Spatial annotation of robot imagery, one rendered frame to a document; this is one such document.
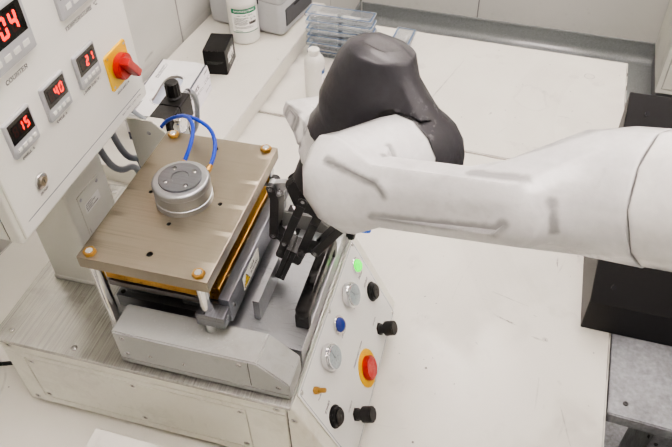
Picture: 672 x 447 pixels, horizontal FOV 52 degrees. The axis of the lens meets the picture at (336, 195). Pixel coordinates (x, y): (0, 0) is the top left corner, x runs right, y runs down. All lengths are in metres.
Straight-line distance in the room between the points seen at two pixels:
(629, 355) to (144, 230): 0.83
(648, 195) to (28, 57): 0.66
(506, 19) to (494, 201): 2.98
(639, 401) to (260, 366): 0.64
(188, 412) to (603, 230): 0.70
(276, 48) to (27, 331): 1.06
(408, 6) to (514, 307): 2.47
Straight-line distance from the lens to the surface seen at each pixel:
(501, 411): 1.17
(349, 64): 0.70
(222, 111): 1.66
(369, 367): 1.13
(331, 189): 0.63
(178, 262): 0.88
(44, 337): 1.10
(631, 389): 1.25
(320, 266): 0.98
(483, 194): 0.55
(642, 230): 0.54
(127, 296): 1.02
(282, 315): 0.98
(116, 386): 1.09
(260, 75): 1.77
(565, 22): 3.49
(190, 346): 0.93
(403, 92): 0.69
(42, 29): 0.88
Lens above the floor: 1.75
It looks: 43 degrees down
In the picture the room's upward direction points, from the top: 2 degrees counter-clockwise
